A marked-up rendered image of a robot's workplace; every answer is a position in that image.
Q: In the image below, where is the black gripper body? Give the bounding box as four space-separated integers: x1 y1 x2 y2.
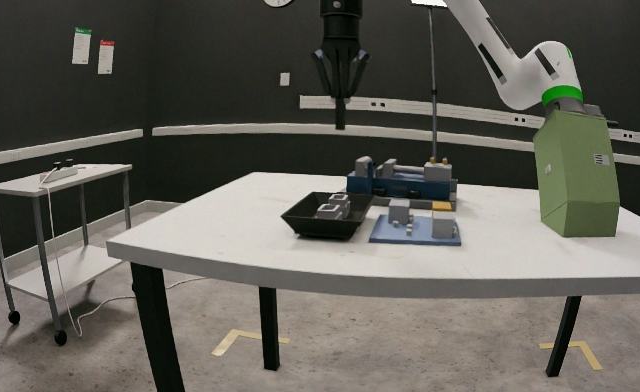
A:
320 16 362 63

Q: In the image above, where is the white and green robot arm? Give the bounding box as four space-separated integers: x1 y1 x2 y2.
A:
319 0 604 122

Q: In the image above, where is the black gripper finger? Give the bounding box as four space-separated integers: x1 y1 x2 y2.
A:
339 47 372 130
310 47 341 130

